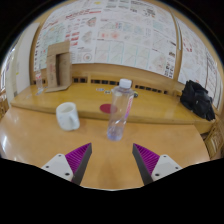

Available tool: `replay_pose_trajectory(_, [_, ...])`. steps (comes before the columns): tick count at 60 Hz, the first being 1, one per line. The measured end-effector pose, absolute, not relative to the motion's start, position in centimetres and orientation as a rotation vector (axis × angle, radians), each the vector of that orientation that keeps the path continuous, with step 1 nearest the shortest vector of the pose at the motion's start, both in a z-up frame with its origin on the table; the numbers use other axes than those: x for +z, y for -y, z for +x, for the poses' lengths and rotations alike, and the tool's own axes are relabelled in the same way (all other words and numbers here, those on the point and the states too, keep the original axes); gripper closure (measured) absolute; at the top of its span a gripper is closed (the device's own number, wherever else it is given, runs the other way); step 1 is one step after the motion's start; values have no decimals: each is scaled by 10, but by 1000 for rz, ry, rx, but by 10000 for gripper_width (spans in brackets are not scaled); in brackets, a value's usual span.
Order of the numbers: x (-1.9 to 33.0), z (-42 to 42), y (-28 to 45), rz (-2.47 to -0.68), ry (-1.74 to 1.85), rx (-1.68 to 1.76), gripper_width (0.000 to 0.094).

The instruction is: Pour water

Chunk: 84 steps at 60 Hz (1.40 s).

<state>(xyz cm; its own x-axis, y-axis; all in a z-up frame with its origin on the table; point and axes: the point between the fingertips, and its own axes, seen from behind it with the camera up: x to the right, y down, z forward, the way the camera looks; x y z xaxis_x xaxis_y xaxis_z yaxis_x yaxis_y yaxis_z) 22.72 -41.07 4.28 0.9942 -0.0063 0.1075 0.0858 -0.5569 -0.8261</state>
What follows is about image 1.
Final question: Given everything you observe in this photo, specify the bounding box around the small clear red-labelled bottle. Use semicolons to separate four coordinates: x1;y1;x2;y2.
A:
35;69;45;96

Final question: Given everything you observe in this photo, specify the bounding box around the flat round red coaster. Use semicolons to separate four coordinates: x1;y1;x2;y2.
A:
99;103;115;115

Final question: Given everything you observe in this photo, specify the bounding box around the large white printed wall poster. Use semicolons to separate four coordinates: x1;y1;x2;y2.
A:
33;0;178;80

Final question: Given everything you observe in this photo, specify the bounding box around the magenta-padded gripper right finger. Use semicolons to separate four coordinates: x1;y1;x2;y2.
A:
132;143;184;186

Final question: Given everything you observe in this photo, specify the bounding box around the black bag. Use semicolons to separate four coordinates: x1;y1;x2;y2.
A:
179;80;216;122

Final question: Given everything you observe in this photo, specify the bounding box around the clear plastic water bottle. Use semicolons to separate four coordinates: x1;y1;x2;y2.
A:
106;78;135;142

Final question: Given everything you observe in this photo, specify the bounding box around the white ceramic mug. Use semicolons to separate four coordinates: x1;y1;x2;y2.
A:
55;101;81;132

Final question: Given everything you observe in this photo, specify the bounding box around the wooden chair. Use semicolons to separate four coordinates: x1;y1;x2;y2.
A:
0;88;10;119
203;119;224;159

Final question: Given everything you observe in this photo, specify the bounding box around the narrow white printed wall poster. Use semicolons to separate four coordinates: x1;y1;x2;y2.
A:
176;16;223;109

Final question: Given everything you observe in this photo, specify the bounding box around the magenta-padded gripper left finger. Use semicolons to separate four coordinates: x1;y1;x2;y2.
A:
40;142;93;186

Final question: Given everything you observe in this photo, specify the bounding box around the brown cardboard box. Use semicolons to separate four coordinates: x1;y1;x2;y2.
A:
44;40;73;93

